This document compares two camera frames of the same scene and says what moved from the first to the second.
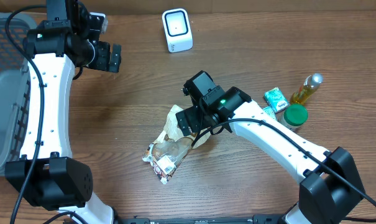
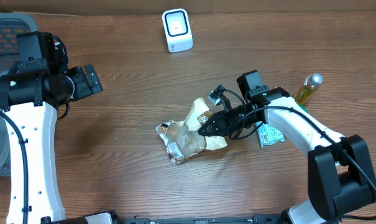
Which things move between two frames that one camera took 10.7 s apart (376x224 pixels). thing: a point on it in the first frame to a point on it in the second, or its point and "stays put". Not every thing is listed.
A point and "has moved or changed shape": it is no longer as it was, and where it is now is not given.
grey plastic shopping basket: (9, 91) stays put
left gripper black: (104, 56) to (90, 78)
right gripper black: (193, 115) to (224, 124)
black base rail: (257, 219) stays put
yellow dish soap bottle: (305, 91) stays put
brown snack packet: (166, 155) has moved or changed shape
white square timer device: (177, 30) stays put
